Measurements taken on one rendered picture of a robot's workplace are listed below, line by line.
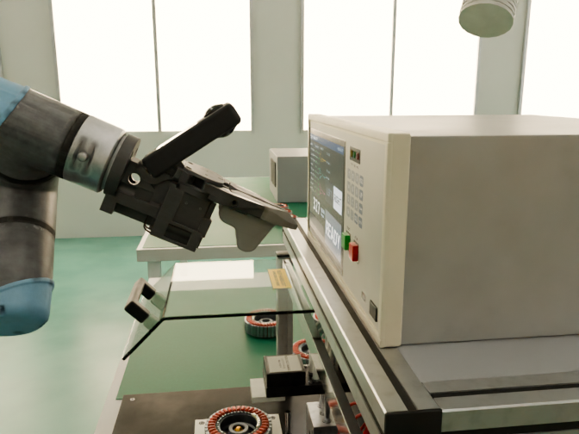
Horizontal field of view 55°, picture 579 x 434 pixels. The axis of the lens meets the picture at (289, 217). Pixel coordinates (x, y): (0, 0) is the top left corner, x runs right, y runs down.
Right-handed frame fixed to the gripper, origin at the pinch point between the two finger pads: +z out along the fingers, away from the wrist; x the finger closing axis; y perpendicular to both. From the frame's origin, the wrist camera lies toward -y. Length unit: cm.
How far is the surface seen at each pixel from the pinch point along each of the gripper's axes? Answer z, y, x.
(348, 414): 10.9, 13.8, 14.0
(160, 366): -1, 51, -55
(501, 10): 53, -66, -100
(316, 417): 22.9, 32.3, -19.4
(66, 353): -31, 148, -221
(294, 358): 15.6, 25.0, -21.9
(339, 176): 4.7, -6.3, -5.4
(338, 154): 3.6, -8.8, -6.2
